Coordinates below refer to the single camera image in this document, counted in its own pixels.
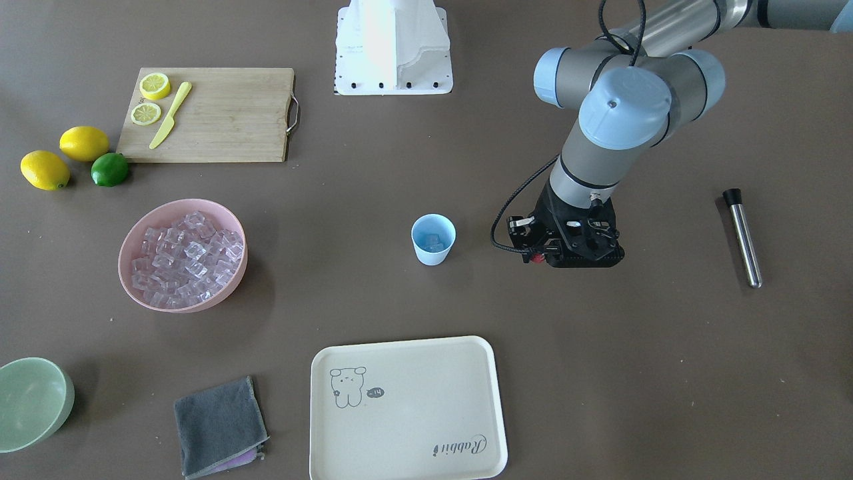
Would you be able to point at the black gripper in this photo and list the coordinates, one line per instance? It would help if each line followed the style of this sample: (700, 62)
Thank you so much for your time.
(520, 227)

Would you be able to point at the clear ice cube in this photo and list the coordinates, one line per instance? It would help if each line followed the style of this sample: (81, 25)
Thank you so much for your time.
(433, 243)

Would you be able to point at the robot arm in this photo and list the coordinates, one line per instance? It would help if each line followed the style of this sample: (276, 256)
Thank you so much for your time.
(633, 87)

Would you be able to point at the light blue cup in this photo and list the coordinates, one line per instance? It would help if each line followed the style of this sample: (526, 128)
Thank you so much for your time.
(437, 224)

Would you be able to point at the clear ice cubes pile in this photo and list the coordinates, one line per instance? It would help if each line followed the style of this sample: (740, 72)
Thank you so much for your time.
(185, 261)

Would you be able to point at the steel muddler black tip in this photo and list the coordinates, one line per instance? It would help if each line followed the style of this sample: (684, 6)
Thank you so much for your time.
(733, 199)

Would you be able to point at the cream rabbit serving tray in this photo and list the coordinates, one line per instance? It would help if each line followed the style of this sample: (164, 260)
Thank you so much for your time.
(416, 409)

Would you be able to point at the wooden cutting board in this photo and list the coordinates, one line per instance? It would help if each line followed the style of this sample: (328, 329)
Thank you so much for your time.
(231, 114)

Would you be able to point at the pink bowl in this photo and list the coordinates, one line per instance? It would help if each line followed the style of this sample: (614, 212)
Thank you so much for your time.
(165, 212)

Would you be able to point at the grey folded cloth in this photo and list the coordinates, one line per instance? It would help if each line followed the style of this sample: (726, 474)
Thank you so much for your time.
(220, 428)

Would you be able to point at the yellow plastic knife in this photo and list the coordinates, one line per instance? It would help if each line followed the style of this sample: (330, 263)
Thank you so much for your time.
(168, 121)

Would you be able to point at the lemon half at edge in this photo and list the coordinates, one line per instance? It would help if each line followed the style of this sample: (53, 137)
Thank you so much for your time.
(155, 86)

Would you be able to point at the lemon half near knife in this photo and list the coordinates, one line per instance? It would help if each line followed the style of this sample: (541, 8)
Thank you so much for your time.
(145, 114)

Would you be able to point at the green lime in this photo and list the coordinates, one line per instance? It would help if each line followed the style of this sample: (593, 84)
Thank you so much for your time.
(109, 170)

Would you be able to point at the whole yellow lemon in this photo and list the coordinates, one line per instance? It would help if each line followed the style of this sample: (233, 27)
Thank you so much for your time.
(84, 143)
(45, 170)

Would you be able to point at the green bowl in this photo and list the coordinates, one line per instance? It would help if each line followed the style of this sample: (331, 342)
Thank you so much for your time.
(37, 397)

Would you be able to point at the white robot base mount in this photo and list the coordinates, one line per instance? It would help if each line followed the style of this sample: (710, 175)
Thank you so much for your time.
(392, 48)

